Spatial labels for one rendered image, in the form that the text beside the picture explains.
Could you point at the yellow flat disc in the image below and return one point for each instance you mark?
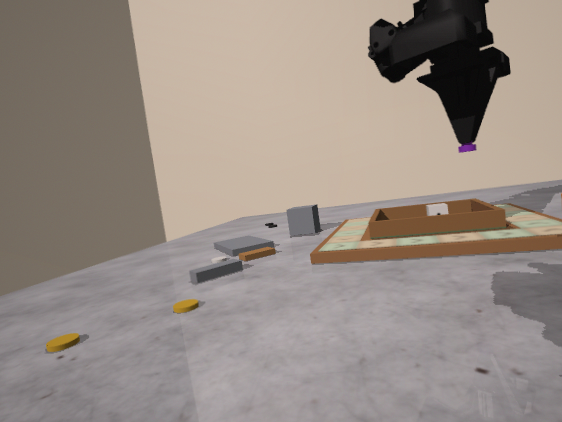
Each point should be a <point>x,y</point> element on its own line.
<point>63,342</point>
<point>186,305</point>

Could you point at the orange-brown rectangular block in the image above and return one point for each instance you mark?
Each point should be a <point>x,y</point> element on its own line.
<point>258,253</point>

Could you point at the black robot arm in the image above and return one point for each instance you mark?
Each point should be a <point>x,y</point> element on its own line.
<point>381,35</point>

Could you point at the purple pawn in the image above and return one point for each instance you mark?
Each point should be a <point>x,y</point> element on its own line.
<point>467,147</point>

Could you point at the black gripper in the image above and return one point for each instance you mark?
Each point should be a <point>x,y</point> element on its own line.
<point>463,75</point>

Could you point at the white die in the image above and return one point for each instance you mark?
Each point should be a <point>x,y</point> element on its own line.
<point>437,209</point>

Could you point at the green and beige board squares with arrows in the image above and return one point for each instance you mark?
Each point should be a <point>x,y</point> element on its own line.
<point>463,215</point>

